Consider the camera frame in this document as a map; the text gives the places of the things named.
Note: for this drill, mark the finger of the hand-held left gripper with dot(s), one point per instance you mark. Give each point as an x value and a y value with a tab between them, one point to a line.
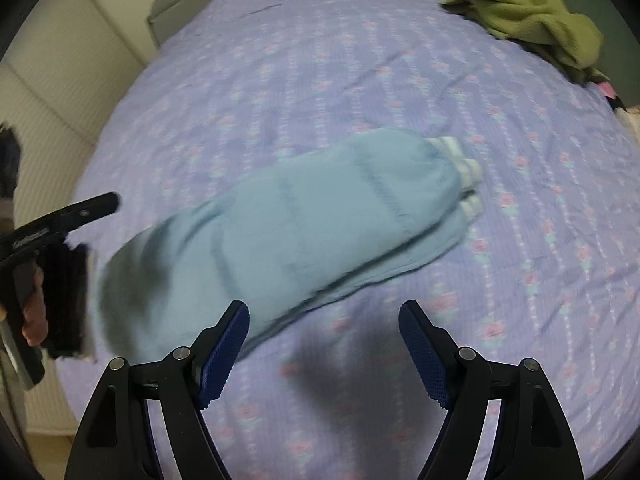
65	217

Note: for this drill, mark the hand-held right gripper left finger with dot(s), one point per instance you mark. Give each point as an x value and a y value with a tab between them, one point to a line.
225	355

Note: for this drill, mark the person's left hand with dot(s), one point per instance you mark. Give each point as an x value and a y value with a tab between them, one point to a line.
34	317

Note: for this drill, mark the grey bed headboard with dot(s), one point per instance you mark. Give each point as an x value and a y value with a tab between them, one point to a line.
175	5

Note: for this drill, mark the light blue pants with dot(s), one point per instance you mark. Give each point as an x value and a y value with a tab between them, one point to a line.
280	240

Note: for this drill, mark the pink and black cloth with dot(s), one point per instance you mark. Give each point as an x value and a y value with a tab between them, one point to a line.
614	97

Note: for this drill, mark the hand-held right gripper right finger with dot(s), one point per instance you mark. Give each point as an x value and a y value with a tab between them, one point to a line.
425	355

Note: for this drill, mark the purple floral bed sheet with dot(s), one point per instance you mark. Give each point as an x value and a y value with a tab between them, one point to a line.
310	85

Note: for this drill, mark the green garment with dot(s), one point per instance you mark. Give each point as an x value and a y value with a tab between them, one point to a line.
525	15

